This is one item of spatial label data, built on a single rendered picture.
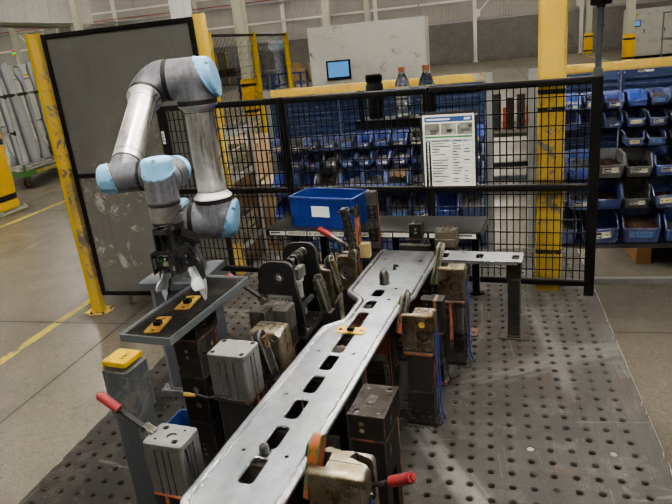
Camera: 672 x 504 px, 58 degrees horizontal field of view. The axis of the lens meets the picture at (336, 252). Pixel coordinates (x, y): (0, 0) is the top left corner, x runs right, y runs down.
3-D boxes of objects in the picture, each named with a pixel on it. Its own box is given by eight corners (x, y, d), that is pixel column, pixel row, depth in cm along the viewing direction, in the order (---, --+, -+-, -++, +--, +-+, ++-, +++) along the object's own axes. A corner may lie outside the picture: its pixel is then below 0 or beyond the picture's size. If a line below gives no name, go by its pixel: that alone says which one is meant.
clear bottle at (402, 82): (409, 117, 247) (407, 66, 241) (394, 118, 249) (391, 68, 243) (413, 115, 253) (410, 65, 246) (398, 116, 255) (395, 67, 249)
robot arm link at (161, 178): (178, 152, 141) (167, 159, 133) (186, 198, 145) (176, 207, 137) (145, 155, 142) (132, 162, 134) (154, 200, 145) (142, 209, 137)
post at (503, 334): (529, 341, 210) (530, 263, 201) (497, 338, 214) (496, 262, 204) (530, 333, 215) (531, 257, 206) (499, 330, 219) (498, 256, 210)
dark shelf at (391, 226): (481, 240, 224) (481, 232, 223) (265, 236, 256) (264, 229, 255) (488, 223, 244) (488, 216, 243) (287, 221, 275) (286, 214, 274)
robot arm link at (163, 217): (157, 201, 145) (188, 199, 143) (160, 219, 147) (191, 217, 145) (142, 209, 138) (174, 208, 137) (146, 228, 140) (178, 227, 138)
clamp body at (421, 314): (442, 432, 166) (437, 319, 155) (399, 426, 171) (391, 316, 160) (448, 413, 175) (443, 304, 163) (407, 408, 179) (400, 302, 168)
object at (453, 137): (478, 188, 240) (476, 109, 230) (422, 188, 248) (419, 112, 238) (479, 187, 242) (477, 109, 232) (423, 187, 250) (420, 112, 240)
